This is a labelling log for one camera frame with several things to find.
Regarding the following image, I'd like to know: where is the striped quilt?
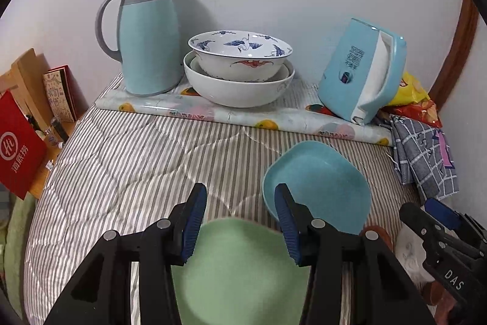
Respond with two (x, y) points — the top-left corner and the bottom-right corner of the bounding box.
(21, 72), (438, 325)

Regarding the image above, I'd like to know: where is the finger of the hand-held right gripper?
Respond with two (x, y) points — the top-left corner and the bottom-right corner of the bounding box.
(424, 199), (487, 253)
(399, 202), (487, 310)

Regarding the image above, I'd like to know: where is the wooden bedside table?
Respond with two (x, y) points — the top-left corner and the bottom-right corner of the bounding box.
(28, 119), (80, 200)

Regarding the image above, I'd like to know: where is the small white bowl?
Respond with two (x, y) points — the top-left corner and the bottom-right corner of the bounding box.
(189, 56), (291, 84)

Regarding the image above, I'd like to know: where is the red chips bag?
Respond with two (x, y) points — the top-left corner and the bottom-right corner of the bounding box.
(380, 99), (444, 128)

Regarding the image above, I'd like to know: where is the brown wooden bowl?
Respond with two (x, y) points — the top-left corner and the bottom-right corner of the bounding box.
(359, 224), (457, 325)

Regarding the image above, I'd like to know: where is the large white bowl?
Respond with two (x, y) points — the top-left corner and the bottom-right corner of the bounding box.
(183, 51), (296, 108)

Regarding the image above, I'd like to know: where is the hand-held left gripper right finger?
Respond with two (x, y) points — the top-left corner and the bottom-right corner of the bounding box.
(274, 183), (436, 325)

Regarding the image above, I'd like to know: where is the blue checkered cloth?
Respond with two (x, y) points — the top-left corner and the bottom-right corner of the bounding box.
(375, 112), (461, 202)

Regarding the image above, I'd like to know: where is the green plate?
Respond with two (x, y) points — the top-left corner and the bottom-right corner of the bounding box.
(173, 217), (310, 325)

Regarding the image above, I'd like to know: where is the red paper bag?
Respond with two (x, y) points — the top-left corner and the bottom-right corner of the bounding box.
(0, 90), (48, 201)

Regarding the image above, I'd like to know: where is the green cloth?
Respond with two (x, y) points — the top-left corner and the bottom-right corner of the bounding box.
(4, 192), (37, 318)

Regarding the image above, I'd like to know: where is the rolled printed table cover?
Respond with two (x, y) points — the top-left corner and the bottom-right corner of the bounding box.
(95, 76), (394, 147)

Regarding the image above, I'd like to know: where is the brown cardboard box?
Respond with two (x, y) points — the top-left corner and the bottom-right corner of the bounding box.
(0, 48), (58, 128)

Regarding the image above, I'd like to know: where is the light blue thermos jug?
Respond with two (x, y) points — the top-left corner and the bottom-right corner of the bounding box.
(95, 0), (185, 96)

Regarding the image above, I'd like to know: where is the crane pattern porcelain bowl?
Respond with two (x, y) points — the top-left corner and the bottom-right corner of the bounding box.
(187, 30), (293, 83)

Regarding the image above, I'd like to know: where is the brown wooden door frame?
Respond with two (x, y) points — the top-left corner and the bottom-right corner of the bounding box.
(430, 0), (480, 105)

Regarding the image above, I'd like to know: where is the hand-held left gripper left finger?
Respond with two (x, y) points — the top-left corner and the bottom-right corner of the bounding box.
(44, 182), (208, 325)

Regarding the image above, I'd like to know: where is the light blue plate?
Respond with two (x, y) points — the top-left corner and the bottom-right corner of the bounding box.
(262, 140), (371, 236)

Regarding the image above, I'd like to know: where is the patterned red box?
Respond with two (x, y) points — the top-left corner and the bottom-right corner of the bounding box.
(43, 65), (79, 121)

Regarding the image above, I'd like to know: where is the light blue tissue box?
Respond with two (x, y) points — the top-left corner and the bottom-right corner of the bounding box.
(317, 18), (408, 125)

